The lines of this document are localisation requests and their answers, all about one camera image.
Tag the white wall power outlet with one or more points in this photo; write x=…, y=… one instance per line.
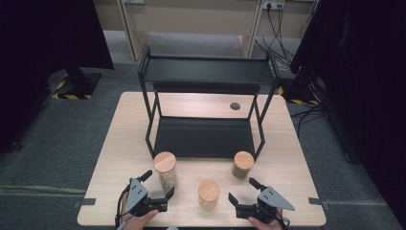
x=274, y=4

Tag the beige wooden cabinet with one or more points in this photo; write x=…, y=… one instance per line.
x=191, y=19

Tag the black curtain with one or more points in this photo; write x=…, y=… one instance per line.
x=38, y=64
x=367, y=80

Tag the tall glass jar wooden lid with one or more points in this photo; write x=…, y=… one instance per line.
x=165, y=163

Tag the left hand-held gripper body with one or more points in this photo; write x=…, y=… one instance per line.
x=137, y=195

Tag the striped black stand base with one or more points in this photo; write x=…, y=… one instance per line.
x=76, y=86
x=298, y=92

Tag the dark round table grommet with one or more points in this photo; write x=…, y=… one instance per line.
x=235, y=106

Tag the person's right hand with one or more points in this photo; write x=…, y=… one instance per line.
x=269, y=226

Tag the medium glass jar wooden lid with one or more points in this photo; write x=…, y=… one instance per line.
x=209, y=191

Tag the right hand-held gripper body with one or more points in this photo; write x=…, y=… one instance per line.
x=271, y=199

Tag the person's left hand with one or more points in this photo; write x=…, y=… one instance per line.
x=137, y=223

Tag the black tape strip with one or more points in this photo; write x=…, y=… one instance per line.
x=88, y=201
x=315, y=201

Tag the short glass jar wooden lid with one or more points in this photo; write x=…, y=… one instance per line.
x=243, y=160

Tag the black metal two-tier rack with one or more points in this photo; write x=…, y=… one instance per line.
x=204, y=137

